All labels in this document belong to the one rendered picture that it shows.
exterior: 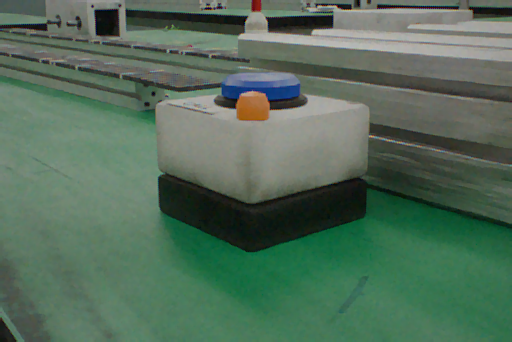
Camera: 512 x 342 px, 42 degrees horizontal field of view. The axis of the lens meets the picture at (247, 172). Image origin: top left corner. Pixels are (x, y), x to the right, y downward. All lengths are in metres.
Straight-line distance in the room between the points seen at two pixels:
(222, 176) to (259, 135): 0.03
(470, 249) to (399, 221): 0.05
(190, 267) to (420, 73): 0.17
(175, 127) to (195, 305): 0.11
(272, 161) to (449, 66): 0.11
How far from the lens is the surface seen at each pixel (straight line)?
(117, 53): 1.11
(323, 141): 0.32
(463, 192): 0.37
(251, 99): 0.30
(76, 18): 1.51
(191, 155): 0.33
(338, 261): 0.30
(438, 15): 0.66
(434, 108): 0.37
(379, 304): 0.26
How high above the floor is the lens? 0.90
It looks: 15 degrees down
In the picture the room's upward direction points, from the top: straight up
